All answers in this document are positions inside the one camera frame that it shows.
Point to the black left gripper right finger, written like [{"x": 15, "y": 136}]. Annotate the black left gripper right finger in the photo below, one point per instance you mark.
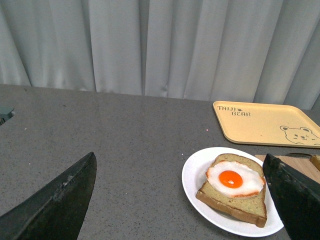
[{"x": 296, "y": 198}]

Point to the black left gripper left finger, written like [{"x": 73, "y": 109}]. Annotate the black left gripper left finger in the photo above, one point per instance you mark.
[{"x": 56, "y": 211}]

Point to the bread slice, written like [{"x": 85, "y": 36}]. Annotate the bread slice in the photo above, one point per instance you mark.
[
  {"x": 250, "y": 209},
  {"x": 315, "y": 160}
]

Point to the white oval plate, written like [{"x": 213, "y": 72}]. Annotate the white oval plate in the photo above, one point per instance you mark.
[{"x": 193, "y": 176}]

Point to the wooden cutting board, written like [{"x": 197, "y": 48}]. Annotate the wooden cutting board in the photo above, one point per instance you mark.
[{"x": 301, "y": 162}]

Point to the fried egg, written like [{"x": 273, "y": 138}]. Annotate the fried egg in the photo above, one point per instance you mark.
[{"x": 234, "y": 179}]

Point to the yellow bear tray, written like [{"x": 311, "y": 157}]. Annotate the yellow bear tray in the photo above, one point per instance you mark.
[{"x": 266, "y": 124}]

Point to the green-grey object at edge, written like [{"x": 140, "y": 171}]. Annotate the green-grey object at edge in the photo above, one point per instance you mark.
[{"x": 6, "y": 113}]

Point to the grey-white curtain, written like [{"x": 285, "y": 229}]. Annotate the grey-white curtain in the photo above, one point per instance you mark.
[{"x": 259, "y": 51}]

